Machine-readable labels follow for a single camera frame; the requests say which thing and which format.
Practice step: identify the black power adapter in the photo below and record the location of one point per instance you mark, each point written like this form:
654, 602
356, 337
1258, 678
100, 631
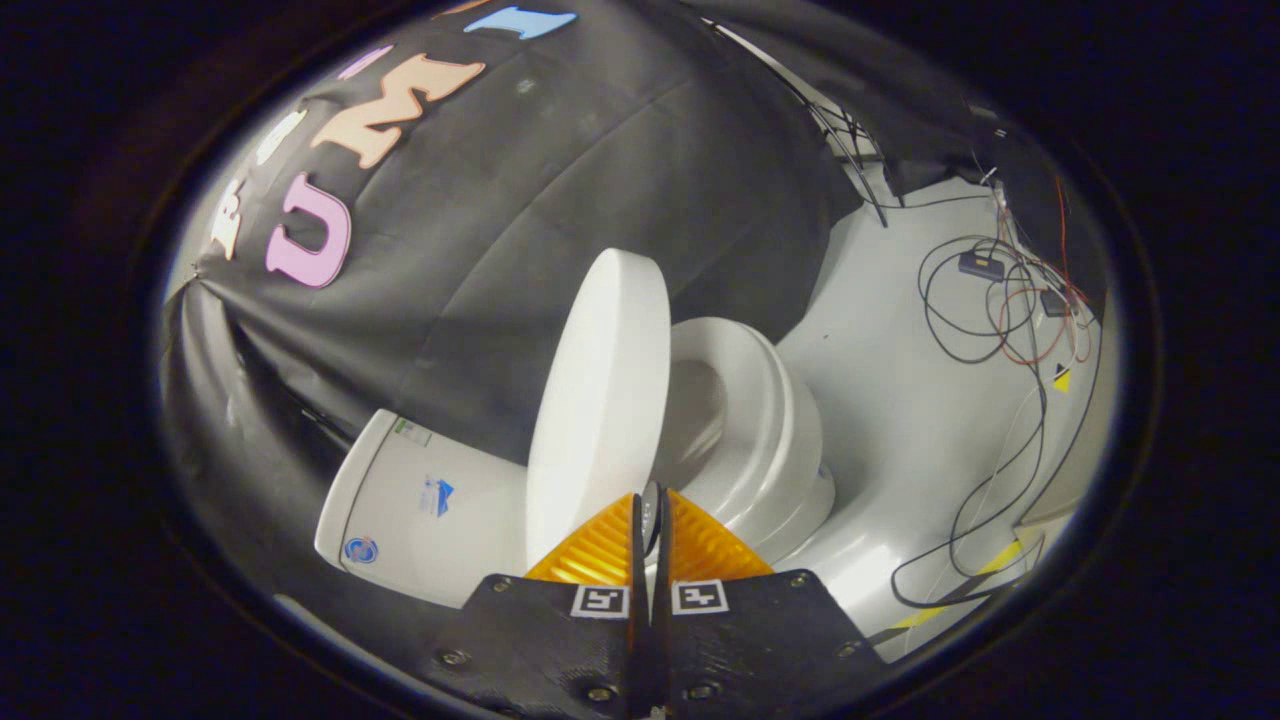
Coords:
1056, 303
980, 266

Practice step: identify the black backdrop cloth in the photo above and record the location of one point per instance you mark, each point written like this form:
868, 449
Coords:
900, 110
520, 200

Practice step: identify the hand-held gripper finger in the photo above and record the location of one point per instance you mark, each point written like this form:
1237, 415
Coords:
637, 570
660, 600

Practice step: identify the white toilet lid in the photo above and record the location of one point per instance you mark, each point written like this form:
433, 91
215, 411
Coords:
600, 400

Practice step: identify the yellow floor tape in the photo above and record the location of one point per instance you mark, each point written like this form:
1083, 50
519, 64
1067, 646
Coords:
985, 568

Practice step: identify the white ceramic toilet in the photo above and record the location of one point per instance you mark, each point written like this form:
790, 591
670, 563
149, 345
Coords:
470, 530

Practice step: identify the black light stand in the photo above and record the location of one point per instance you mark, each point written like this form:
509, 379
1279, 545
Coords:
850, 165

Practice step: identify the black round pull tab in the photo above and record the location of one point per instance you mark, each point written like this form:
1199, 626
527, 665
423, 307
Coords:
651, 515

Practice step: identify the white toilet tank cover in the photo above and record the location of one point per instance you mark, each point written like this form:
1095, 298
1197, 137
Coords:
350, 500

